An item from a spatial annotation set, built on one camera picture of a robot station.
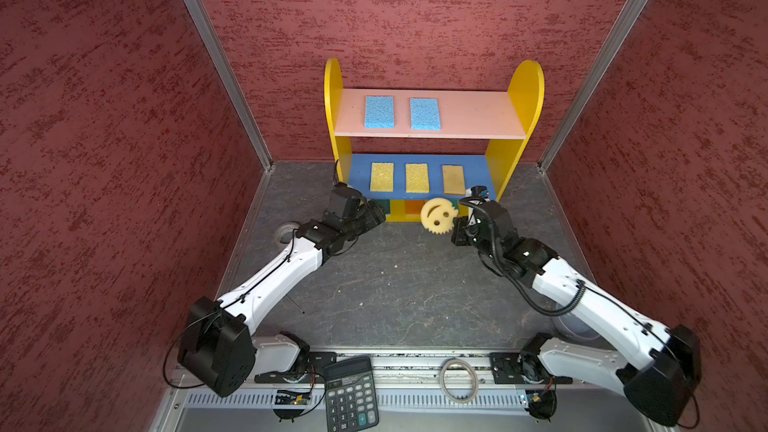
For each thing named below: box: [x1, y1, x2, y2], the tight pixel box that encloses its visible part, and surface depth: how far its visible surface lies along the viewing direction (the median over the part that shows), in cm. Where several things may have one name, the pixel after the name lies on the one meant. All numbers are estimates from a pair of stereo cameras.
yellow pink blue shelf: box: [324, 58, 545, 221], surface depth 80 cm
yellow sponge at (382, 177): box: [370, 162, 394, 192], surface depth 99 cm
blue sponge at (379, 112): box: [364, 96, 395, 128], surface depth 77 cm
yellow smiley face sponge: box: [420, 197, 459, 235], surface depth 81 cm
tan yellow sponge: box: [442, 165, 465, 195], surface depth 97 cm
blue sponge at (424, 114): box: [410, 98, 441, 131], surface depth 77 cm
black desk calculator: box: [324, 356, 379, 432], surface depth 70 cm
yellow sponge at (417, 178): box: [405, 163, 430, 193], surface depth 97 cm
